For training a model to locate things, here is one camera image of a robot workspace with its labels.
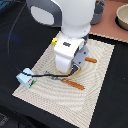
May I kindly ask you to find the grey toy cooking pot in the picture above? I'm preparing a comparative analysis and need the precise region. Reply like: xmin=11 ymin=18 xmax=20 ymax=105
xmin=91 ymin=0 xmax=106 ymax=25

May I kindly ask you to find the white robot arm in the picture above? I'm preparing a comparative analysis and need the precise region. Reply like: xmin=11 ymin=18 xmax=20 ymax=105
xmin=26 ymin=0 xmax=96 ymax=73

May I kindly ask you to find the yellow toy butter box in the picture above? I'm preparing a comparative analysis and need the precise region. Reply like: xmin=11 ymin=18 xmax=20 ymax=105
xmin=52 ymin=37 xmax=58 ymax=46

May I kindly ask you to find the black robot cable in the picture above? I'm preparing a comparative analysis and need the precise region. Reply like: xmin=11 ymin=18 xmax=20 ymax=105
xmin=7 ymin=0 xmax=81 ymax=81

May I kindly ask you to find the beige striped placemat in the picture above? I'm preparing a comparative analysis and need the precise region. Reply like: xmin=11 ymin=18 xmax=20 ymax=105
xmin=13 ymin=39 xmax=114 ymax=128

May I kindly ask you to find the toy knife wooden handle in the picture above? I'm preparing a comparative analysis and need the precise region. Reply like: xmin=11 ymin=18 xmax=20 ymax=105
xmin=85 ymin=57 xmax=97 ymax=63

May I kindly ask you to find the pink toy stove board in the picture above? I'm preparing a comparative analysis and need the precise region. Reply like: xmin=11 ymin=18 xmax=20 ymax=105
xmin=90 ymin=1 xmax=128 ymax=43

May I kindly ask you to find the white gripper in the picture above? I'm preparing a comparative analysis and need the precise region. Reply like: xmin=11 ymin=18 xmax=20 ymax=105
xmin=54 ymin=32 xmax=89 ymax=73

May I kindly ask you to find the light blue milk carton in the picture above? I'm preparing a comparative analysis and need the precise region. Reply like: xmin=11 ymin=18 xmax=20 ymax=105
xmin=16 ymin=68 xmax=36 ymax=88

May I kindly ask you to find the round wooden plate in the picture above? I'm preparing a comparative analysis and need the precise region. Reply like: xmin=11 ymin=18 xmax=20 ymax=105
xmin=56 ymin=65 xmax=81 ymax=76

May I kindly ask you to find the beige bowl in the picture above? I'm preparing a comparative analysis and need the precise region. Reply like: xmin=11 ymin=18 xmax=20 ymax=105
xmin=116 ymin=4 xmax=128 ymax=30

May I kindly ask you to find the toy fork wooden handle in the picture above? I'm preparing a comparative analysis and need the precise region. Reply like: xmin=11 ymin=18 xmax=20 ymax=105
xmin=62 ymin=79 xmax=85 ymax=90

